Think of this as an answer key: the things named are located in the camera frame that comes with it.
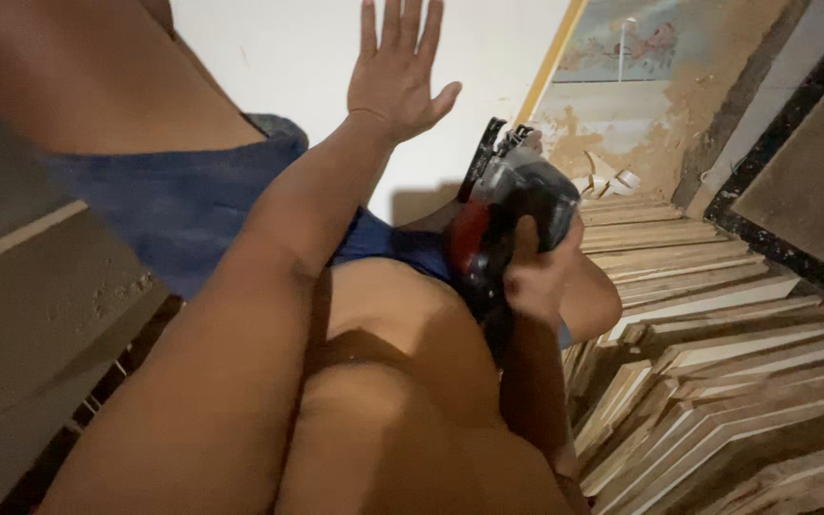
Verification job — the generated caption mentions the person's right hand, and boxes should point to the person's right hand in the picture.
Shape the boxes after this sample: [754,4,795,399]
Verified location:
[502,213,586,324]

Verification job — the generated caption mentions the person's left hand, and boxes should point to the person's left hand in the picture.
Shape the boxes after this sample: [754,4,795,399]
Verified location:
[347,0,464,146]

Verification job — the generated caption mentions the black and red circular saw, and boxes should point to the black and red circular saw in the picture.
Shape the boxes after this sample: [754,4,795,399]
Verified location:
[444,118,585,362]

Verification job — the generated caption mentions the white board panel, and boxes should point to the white board panel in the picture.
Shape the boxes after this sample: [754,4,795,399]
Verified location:
[169,0,590,228]

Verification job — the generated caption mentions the white scrap strips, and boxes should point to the white scrap strips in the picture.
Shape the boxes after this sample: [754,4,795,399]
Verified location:
[572,150,642,200]

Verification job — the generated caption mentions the stack of wooden boards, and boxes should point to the stack of wooden boards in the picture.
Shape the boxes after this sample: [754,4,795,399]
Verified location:
[562,189,824,515]

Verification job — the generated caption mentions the dark speckled stone slab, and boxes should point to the dark speckled stone slab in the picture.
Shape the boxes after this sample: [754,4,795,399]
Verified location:
[704,14,824,316]

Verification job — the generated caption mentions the blue shorts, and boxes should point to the blue shorts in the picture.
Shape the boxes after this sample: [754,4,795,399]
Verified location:
[39,113,457,301]

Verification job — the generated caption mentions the grey slab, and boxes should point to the grey slab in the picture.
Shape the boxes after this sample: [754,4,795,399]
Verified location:
[0,199,171,515]

